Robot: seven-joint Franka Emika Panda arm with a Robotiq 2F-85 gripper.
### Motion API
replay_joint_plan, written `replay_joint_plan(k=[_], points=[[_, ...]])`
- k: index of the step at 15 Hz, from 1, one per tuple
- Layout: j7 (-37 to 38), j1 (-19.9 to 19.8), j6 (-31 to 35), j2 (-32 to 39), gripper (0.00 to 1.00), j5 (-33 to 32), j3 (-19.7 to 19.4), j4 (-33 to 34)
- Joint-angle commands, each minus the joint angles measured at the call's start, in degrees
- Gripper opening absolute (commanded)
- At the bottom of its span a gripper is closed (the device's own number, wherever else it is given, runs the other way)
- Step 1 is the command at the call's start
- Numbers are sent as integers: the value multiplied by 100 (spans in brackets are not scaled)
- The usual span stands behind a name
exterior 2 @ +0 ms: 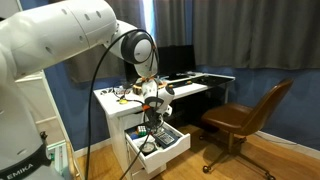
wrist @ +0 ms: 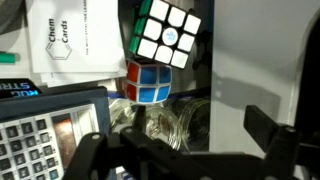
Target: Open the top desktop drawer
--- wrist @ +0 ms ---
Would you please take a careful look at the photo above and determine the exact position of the white card box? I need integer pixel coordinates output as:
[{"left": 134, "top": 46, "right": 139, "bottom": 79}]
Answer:
[{"left": 25, "top": 0, "right": 128, "bottom": 88}]

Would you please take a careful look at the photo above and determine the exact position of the two by two puzzle cube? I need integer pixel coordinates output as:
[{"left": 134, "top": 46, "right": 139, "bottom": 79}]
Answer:
[{"left": 124, "top": 59, "right": 173, "bottom": 105}]

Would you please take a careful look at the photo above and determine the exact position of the three by three puzzle cube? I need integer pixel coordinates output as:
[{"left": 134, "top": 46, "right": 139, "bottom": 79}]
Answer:
[{"left": 128, "top": 0, "right": 203, "bottom": 70}]

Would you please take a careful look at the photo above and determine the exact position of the green pen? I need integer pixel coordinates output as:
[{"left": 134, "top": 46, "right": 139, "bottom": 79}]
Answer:
[{"left": 0, "top": 51, "right": 22, "bottom": 65}]

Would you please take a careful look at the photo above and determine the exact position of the black box blue lettering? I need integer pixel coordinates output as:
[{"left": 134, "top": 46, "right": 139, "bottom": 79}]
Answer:
[{"left": 0, "top": 78, "right": 43, "bottom": 100}]

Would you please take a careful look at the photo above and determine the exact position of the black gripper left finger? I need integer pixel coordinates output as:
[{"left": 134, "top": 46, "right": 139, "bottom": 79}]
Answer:
[{"left": 63, "top": 104, "right": 193, "bottom": 180}]

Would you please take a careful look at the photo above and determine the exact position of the clear glass jar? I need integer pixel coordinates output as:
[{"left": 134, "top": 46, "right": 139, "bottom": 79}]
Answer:
[
  {"left": 109, "top": 98, "right": 183, "bottom": 151},
  {"left": 173, "top": 97, "right": 212, "bottom": 152}
]

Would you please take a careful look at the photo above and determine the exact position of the white desk with drawers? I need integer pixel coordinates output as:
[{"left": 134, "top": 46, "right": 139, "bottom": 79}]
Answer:
[{"left": 209, "top": 0, "right": 320, "bottom": 158}]

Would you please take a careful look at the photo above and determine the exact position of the calculator in blue case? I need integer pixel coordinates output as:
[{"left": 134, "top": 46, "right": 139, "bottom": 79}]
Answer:
[{"left": 0, "top": 85, "right": 111, "bottom": 180}]

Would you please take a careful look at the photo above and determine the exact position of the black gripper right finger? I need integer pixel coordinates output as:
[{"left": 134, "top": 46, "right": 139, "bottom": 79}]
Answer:
[{"left": 243, "top": 104, "right": 320, "bottom": 180}]

